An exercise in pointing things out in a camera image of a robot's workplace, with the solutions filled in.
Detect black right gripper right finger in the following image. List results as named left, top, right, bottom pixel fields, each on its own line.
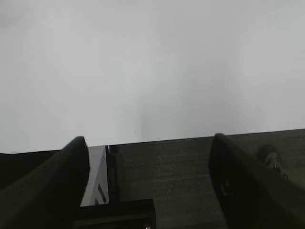
left=209, top=134, right=305, bottom=229

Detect white table leg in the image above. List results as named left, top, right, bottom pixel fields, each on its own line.
left=81, top=146, right=109, bottom=207

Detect dark shoe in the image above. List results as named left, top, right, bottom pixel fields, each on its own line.
left=255, top=145, right=288, bottom=180

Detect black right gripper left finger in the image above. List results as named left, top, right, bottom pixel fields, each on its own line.
left=0, top=136, right=90, bottom=229

